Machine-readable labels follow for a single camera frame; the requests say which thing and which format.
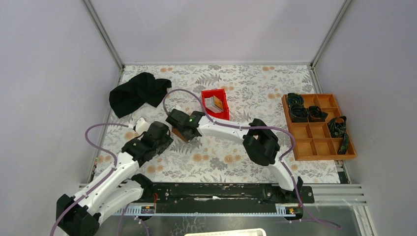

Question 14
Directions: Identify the brown leather card holder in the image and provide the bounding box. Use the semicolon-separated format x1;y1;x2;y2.
171;127;188;142

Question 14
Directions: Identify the stack of credit cards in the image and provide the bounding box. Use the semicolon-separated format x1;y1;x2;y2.
204;96;224;114

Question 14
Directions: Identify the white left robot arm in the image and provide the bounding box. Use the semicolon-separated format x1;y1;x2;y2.
50;119;173;236

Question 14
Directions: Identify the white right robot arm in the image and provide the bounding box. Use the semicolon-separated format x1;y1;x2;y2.
166;109;303;203

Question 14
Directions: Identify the red plastic bin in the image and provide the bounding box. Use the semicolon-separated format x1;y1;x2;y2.
201;88;230;120

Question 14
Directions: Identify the black cloth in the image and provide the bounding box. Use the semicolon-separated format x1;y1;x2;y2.
109;72;172;118

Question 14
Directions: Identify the dark rolled tie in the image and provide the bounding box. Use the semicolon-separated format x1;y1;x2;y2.
287;92;304;108
308;106;328;122
289;104;309;123

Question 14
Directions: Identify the orange compartment tray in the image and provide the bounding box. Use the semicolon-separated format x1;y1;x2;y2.
282;94;357;161

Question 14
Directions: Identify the dark patterned tie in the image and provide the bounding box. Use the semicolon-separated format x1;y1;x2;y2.
328;116;350;155

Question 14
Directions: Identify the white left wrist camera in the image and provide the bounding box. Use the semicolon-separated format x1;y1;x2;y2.
134;117;150;135

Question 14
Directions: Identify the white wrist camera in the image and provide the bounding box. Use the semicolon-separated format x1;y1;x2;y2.
172;105;182;111
134;117;150;135

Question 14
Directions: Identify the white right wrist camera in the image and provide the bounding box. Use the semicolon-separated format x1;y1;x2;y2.
172;105;182;111

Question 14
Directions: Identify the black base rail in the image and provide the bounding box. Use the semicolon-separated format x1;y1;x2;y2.
135;182;315;214

